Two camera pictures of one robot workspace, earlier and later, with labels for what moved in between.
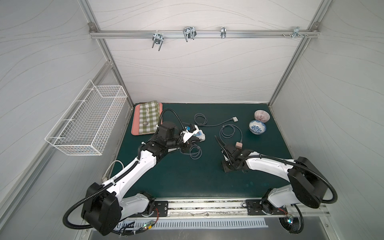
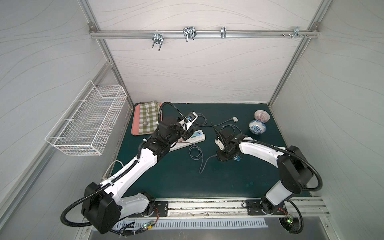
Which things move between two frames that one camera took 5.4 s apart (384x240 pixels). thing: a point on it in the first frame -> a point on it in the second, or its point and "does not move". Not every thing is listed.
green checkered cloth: x=149 y=115 does not move
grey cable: x=195 y=152 -> x=201 y=155
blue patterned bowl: x=257 y=127 does not move
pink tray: x=135 y=128 does not move
